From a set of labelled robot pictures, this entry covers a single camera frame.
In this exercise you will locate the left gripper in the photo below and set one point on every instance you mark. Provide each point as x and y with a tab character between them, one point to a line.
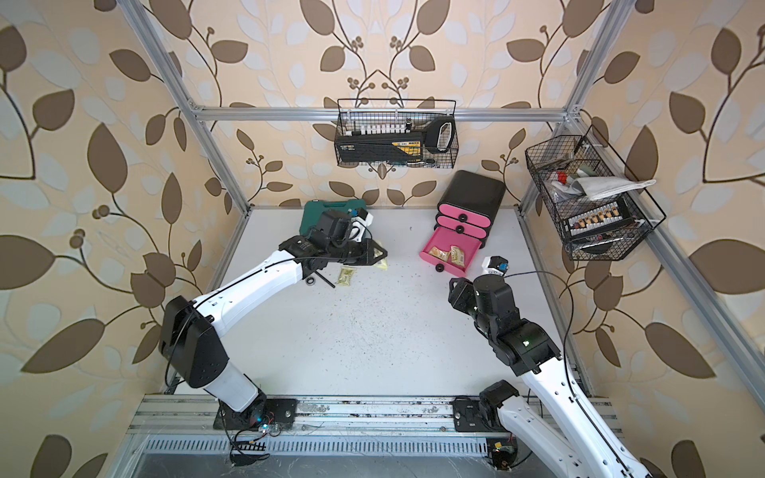
372	246

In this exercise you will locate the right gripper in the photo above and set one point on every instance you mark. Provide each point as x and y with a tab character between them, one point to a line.
461	294

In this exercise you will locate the yellow cookie packet top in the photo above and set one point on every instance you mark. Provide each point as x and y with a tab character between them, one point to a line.
346	276

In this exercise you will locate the pink bottom drawer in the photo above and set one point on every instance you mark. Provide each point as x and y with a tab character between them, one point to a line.
443	238

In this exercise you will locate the pink top drawer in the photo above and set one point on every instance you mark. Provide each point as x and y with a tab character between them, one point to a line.
464	215

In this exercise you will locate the black pink drawer cabinet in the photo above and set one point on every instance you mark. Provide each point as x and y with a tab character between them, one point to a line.
474	192

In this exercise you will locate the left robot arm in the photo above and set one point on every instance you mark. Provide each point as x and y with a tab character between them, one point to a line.
192	331

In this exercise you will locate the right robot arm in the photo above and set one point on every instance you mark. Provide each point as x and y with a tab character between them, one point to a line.
579	443

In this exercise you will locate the black hex key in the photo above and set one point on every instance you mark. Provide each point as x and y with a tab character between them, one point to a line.
324	279

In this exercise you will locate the black tool box in basket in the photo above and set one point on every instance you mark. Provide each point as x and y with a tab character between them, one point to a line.
398	148

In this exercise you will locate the white paper in basket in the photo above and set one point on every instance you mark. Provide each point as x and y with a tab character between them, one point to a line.
597	188

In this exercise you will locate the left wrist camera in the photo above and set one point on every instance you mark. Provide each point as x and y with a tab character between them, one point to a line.
361	220

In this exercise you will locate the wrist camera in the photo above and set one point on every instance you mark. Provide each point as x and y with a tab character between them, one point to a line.
495	265
361	220

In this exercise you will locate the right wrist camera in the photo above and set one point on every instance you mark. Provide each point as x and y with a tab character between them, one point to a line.
495	265

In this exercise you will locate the back wire basket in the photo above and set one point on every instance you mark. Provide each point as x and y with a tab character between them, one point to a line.
397	132

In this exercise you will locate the wire basket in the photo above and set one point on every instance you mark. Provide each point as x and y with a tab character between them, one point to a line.
600	212
397	132

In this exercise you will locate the right wire basket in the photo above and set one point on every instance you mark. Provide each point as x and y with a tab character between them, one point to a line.
600	212

